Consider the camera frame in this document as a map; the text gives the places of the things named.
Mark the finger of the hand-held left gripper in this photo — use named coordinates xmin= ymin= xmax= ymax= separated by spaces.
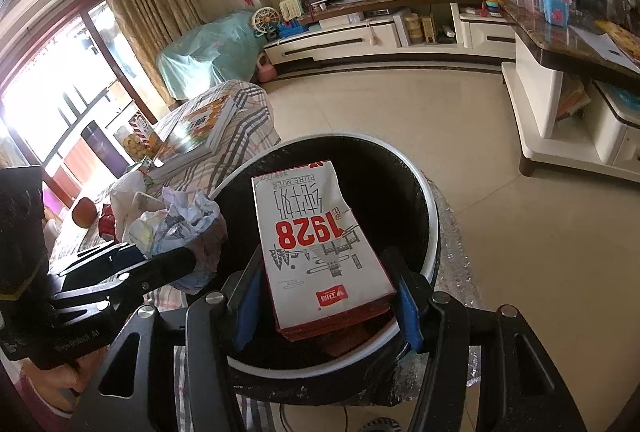
xmin=50 ymin=247 xmax=199 ymax=314
xmin=47 ymin=242 xmax=146 ymax=279

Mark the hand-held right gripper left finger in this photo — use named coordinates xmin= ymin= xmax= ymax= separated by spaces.
xmin=75 ymin=261 xmax=267 ymax=432

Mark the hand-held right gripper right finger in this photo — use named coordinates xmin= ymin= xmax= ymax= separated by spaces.
xmin=384 ymin=248 xmax=588 ymax=432

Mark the white paper wrapper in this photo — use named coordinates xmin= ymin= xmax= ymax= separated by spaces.
xmin=129 ymin=188 xmax=224 ymax=291

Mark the white red milk carton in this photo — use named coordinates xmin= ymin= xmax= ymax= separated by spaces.
xmin=251 ymin=158 xmax=399 ymax=343

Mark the black round trash bin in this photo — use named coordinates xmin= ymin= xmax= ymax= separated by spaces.
xmin=210 ymin=132 xmax=444 ymax=409

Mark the person's left hand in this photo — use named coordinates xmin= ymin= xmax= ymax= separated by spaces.
xmin=47 ymin=344 xmax=108 ymax=409

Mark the red snack wrapper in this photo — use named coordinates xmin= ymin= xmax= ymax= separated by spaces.
xmin=98 ymin=204 xmax=118 ymax=240

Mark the red apple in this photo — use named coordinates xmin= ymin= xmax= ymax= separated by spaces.
xmin=71 ymin=197 xmax=97 ymax=229

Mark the clear bubble wrap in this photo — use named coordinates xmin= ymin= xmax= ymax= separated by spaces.
xmin=432 ymin=202 xmax=485 ymax=395

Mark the purple drink bottle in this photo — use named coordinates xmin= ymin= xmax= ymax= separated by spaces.
xmin=80 ymin=120 xmax=121 ymax=180

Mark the clear cookie jar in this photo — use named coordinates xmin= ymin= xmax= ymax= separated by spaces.
xmin=114 ymin=112 xmax=162 ymax=163

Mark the orange book box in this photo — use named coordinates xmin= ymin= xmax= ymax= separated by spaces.
xmin=150 ymin=94 xmax=238 ymax=180

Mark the sliding glass door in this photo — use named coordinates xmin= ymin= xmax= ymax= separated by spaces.
xmin=0 ymin=0 xmax=151 ymax=193

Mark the teal cloth covered chair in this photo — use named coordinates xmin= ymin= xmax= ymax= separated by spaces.
xmin=155 ymin=10 xmax=272 ymax=101

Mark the pink toy kettle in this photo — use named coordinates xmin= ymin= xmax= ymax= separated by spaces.
xmin=256 ymin=52 xmax=279 ymax=84

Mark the brown patterned curtain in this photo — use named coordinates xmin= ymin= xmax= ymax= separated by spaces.
xmin=97 ymin=0 xmax=207 ymax=111

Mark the marble top coffee table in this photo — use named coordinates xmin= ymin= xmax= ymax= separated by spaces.
xmin=499 ymin=0 xmax=640 ymax=184

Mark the toy ferris wheel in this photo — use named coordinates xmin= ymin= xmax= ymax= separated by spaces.
xmin=251 ymin=7 xmax=280 ymax=38

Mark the blue toy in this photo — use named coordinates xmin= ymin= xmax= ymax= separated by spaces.
xmin=276 ymin=21 xmax=308 ymax=39

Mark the white television cabinet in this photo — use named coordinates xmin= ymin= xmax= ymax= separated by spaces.
xmin=262 ymin=0 xmax=522 ymax=74

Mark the small blue toy box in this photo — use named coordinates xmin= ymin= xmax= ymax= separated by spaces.
xmin=543 ymin=0 xmax=572 ymax=27

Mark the orange picture book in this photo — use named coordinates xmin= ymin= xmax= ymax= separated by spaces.
xmin=595 ymin=19 xmax=640 ymax=63

